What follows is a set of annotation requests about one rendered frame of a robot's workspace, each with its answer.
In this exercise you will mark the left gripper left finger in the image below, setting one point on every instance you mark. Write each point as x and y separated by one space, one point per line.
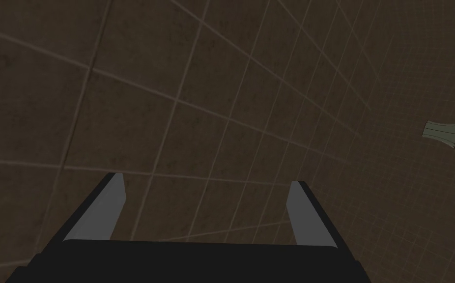
101 214

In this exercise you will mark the pale green hanging towel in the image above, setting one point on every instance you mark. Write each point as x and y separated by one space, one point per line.
443 134

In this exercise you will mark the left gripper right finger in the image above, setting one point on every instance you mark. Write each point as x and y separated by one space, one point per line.
310 220

